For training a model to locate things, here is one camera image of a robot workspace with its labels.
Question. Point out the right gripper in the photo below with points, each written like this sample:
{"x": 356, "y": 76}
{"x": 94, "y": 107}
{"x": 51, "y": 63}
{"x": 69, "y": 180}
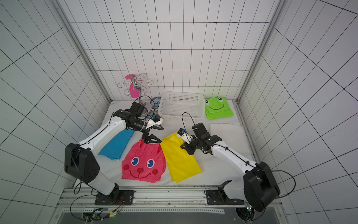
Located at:
{"x": 194, "y": 143}

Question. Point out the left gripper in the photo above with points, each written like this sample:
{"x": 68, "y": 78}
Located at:
{"x": 147, "y": 138}

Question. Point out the yellow raincoat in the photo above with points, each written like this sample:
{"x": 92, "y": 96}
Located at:
{"x": 181, "y": 165}

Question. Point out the pink rabbit raincoat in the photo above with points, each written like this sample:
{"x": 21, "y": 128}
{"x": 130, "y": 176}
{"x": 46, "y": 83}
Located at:
{"x": 144, "y": 162}

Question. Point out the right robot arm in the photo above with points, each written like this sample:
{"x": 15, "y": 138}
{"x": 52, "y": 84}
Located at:
{"x": 256, "y": 185}

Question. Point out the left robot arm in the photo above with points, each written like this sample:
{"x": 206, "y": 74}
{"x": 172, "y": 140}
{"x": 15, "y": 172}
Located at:
{"x": 80, "y": 158}

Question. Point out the white plastic basket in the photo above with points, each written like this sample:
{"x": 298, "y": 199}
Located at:
{"x": 173, "y": 104}

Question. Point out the blue folded raincoat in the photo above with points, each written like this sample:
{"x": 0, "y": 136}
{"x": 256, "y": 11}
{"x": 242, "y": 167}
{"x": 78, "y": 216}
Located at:
{"x": 116, "y": 146}

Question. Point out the green frog raincoat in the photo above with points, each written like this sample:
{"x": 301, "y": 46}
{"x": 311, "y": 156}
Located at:
{"x": 217, "y": 108}

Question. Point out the blue patterned bowl front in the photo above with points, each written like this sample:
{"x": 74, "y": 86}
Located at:
{"x": 153, "y": 115}

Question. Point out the blue patterned bowl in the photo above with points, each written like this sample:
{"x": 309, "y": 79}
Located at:
{"x": 155, "y": 102}
{"x": 153, "y": 115}

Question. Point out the blue patterned bowl rear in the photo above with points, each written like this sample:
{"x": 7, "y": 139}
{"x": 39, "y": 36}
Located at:
{"x": 155, "y": 102}

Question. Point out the pink cup on stand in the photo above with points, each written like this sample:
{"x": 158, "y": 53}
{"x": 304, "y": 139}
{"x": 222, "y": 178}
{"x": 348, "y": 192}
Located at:
{"x": 133, "y": 91}

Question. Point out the silver cup holder stand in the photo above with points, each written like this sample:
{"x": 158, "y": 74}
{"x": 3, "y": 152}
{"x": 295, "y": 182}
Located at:
{"x": 143, "y": 82}

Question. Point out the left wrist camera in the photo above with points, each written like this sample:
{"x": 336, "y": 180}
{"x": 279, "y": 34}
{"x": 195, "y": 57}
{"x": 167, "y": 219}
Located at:
{"x": 152, "y": 123}

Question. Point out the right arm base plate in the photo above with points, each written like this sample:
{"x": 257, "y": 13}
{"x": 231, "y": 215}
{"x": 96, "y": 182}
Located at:
{"x": 218, "y": 197}

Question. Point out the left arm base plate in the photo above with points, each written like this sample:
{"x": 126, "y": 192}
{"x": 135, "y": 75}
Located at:
{"x": 117, "y": 197}

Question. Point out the aluminium mounting rail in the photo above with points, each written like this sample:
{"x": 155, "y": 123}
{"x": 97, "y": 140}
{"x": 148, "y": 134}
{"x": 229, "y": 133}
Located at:
{"x": 146, "y": 199}

